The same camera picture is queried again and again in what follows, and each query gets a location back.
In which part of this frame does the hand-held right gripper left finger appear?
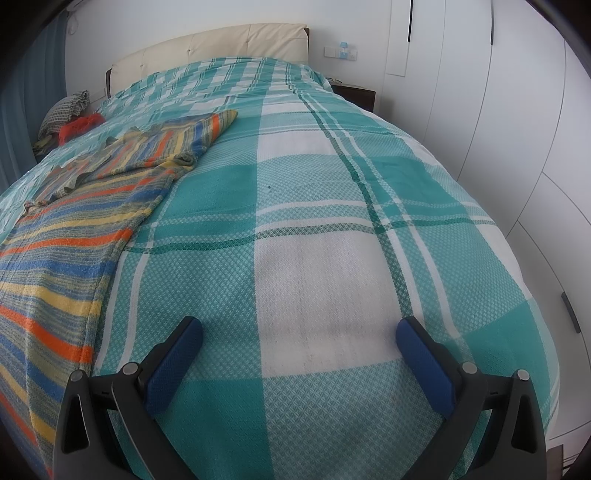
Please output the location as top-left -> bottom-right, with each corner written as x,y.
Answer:
52,316 -> 205,480

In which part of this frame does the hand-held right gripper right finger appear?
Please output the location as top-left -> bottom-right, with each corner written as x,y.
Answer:
396,316 -> 548,480

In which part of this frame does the striped knit sweater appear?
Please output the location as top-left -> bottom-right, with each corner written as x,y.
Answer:
0,110 -> 239,480

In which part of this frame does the grey striped clothes pile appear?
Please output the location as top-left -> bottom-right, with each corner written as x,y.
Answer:
33,90 -> 91,151

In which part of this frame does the teal checked blanket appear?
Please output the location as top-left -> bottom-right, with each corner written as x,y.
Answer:
0,55 -> 562,480

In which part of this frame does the white wardrobe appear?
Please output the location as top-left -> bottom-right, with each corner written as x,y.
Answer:
383,0 -> 591,446

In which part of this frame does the red cloth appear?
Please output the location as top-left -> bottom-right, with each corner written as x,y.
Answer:
58,114 -> 107,145

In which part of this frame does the dark wooden nightstand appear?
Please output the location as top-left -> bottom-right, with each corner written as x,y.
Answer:
325,78 -> 376,112

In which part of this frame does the blue curtain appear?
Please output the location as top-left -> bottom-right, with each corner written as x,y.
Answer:
0,25 -> 70,186

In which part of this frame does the cream padded headboard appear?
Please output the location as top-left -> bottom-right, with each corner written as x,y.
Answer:
105,23 -> 310,99

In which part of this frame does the grey wardrobe handle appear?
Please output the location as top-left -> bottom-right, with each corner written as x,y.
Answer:
560,292 -> 582,334

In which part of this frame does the white wall switch panel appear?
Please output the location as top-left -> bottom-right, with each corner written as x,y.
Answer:
324,41 -> 359,61

